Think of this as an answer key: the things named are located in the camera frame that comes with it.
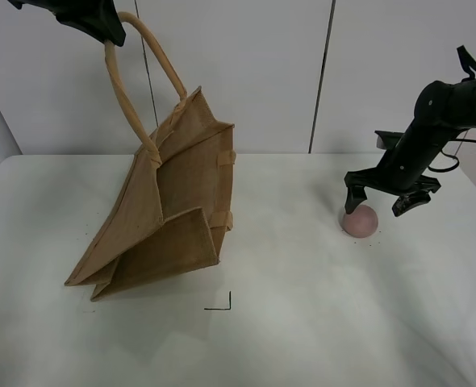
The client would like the black cable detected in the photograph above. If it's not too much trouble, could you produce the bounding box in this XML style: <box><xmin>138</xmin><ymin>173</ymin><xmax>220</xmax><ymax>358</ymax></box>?
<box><xmin>431</xmin><ymin>128</ymin><xmax>476</xmax><ymax>173</ymax></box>

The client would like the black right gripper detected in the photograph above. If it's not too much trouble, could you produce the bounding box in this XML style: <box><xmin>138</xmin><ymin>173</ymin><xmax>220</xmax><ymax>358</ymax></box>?
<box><xmin>344</xmin><ymin>123</ymin><xmax>450</xmax><ymax>217</ymax></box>

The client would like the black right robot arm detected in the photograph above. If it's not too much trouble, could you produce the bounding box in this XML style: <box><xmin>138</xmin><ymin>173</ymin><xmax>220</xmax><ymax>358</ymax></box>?
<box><xmin>344</xmin><ymin>46</ymin><xmax>476</xmax><ymax>217</ymax></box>

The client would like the brown linen tote bag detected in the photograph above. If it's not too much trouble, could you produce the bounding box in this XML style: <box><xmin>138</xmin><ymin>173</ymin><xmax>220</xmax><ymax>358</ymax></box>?
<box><xmin>66</xmin><ymin>12</ymin><xmax>236</xmax><ymax>301</ymax></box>

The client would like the pink peach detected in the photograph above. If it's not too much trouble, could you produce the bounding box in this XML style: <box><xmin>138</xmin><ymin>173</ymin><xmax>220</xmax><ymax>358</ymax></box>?
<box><xmin>341</xmin><ymin>205</ymin><xmax>378</xmax><ymax>239</ymax></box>

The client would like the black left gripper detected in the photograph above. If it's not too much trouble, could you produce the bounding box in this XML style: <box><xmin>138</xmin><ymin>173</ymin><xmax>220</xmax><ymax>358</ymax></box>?
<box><xmin>9</xmin><ymin>0</ymin><xmax>126</xmax><ymax>47</ymax></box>

